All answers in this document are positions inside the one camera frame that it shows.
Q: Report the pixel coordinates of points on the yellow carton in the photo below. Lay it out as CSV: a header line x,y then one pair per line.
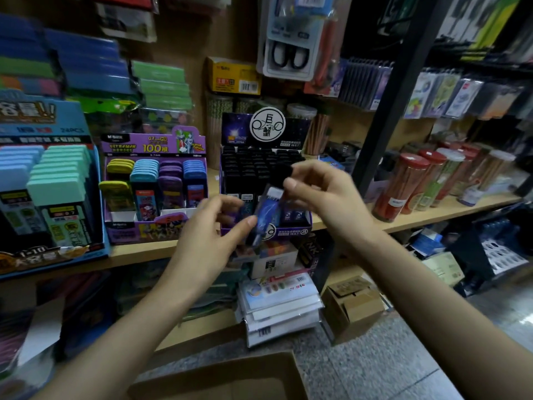
x,y
235,76

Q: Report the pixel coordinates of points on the stack of white packets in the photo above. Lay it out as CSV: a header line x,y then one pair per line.
x,y
279,308

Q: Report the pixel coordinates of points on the wooden shelf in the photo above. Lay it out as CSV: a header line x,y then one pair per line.
x,y
433,212

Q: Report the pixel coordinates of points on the black red hanging package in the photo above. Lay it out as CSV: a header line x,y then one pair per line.
x,y
125,2

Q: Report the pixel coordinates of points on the brown cardboard box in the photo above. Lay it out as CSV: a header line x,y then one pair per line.
x,y
241,377

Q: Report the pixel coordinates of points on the small open brown carton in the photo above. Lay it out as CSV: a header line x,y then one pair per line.
x,y
354,308

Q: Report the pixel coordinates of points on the white printed carton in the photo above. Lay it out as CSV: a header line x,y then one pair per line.
x,y
273,264

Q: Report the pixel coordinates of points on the hanging white blister package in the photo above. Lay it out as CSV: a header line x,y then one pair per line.
x,y
296,45

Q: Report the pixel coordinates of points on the purple display box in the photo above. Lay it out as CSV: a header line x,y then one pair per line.
x,y
150,145

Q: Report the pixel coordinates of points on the black and white display box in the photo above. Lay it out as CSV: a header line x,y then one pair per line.
x,y
237,129

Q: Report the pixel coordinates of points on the person's left hand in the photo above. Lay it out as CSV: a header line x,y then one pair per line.
x,y
204,255

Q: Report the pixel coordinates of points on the black plastic basket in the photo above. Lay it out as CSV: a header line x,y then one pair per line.
x,y
491,254

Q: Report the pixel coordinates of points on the person's left forearm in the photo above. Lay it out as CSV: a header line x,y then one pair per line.
x,y
116,354

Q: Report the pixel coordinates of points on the red cylinder containers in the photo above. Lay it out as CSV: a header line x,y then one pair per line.
x,y
408,183

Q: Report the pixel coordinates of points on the blue display box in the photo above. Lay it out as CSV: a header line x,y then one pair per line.
x,y
33,116

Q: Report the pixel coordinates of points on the row of dark blue refills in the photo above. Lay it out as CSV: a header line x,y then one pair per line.
x,y
365,83

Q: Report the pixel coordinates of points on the stack of blue packets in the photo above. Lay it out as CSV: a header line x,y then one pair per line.
x,y
83,58

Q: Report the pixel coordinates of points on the person's right forearm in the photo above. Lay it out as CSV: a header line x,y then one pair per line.
x,y
458,329

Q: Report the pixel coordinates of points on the stack of green packets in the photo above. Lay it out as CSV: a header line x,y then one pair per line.
x,y
162,85

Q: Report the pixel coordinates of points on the person's right hand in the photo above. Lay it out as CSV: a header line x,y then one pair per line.
x,y
331,202

